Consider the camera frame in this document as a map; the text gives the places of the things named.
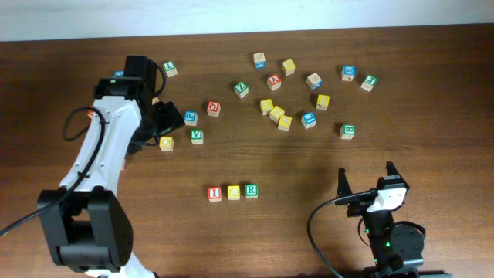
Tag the green V block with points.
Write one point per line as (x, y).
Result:
(197, 136)

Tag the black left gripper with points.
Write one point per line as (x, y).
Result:
(170, 117)

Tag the yellow O block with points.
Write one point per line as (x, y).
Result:
(166, 143)

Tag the blue side block top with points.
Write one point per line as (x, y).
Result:
(259, 60)

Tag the red letter I block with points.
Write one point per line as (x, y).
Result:
(214, 194)

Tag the yellow block cluster left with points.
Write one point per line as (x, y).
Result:
(266, 106)

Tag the yellow block cluster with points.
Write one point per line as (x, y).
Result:
(276, 113)
(266, 106)
(284, 123)

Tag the yellow block cluster middle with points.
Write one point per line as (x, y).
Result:
(276, 113)

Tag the blue I block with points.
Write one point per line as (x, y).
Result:
(308, 120)

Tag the green L block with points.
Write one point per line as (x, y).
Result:
(170, 68)

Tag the blue D side block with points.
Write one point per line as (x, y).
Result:
(313, 81)

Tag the blue X block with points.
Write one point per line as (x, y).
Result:
(348, 73)

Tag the green r block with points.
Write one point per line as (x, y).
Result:
(251, 191)
(347, 131)

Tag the yellow block cluster bottom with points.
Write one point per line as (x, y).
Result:
(284, 123)

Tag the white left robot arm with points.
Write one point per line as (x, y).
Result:
(85, 226)

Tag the yellow block top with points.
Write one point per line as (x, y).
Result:
(288, 67)

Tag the yellow block right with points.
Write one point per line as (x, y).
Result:
(322, 102)

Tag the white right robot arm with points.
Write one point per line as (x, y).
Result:
(396, 246)

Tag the green Z block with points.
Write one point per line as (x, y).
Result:
(241, 89)

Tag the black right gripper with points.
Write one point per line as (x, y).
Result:
(357, 207)

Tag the red O block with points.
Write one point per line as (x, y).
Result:
(213, 108)

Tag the blue P block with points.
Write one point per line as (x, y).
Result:
(191, 118)

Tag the green J block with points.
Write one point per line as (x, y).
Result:
(369, 83)

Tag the yellow C block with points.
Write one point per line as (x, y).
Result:
(233, 192)

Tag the blue S block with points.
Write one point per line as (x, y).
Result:
(119, 73)

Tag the red A block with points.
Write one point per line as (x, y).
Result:
(274, 82)

